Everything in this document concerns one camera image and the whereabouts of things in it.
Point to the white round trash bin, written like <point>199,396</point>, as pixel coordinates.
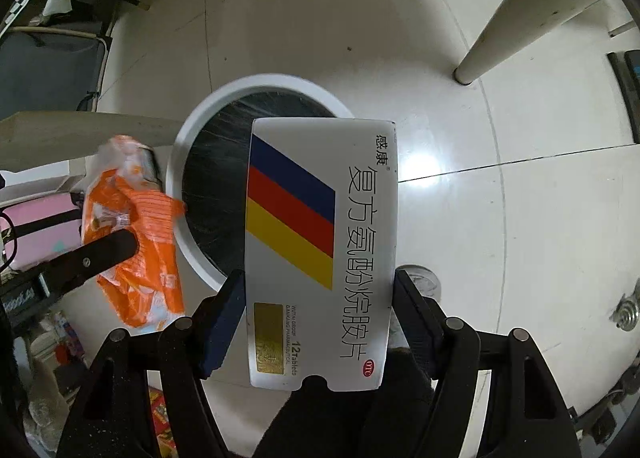
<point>220,173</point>

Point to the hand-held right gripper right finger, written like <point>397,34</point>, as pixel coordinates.
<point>417,318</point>

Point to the pink storage box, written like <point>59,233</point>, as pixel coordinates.
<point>40,228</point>

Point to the dark folding chair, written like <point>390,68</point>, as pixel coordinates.
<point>50,68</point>

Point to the white table leg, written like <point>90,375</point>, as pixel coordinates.
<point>530,3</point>

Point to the red printed package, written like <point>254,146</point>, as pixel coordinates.
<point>162,425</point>

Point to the orange snack wrapper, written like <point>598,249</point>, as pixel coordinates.
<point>135,218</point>

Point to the white striped medicine box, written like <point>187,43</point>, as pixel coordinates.
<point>320,248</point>

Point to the metal caster wheel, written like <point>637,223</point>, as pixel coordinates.
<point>626,310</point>

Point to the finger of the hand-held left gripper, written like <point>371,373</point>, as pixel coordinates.
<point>95,256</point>

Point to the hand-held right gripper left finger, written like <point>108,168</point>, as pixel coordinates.
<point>220,333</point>

